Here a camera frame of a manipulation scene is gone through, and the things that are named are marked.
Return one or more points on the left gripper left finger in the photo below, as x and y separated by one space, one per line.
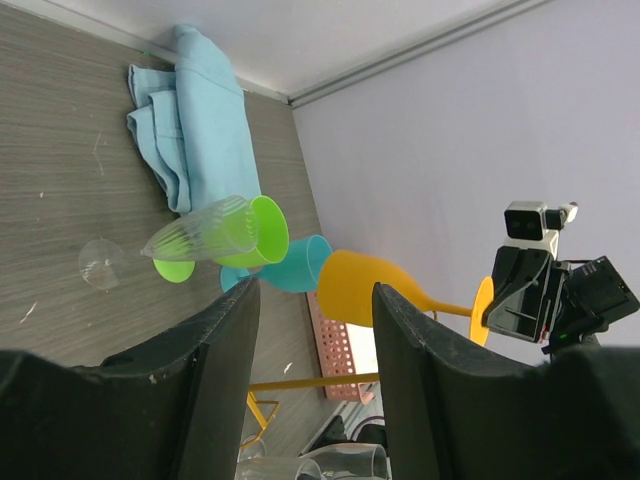
171 407

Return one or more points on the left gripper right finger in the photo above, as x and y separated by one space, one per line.
456 410

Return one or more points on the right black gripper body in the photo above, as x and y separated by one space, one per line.
580 298

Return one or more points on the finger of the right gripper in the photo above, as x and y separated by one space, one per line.
520 278

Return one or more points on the orange plastic wine glass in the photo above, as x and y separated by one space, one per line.
346 283

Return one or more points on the clear flute glass back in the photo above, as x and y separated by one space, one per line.
103 264

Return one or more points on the clear flute glass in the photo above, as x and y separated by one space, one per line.
351 461
254 464
103 264

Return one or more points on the green plastic wine glass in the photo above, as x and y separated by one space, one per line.
233 232

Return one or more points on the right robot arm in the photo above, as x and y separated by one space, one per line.
590 340

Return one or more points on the blue plastic wine glass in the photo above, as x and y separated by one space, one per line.
298 272

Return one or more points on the clear flute glass front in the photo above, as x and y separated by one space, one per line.
254 464

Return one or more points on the white cloth in basket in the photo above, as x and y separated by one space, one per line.
362 350

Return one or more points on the clear flute glass middle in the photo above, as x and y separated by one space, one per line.
351 461

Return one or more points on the pink plastic basket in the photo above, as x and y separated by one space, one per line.
333 353

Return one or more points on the light blue folded cloth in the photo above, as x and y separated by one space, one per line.
190 126

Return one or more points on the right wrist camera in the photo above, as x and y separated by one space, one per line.
533 225

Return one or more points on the gold wire glass rack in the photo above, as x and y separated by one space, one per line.
264 411

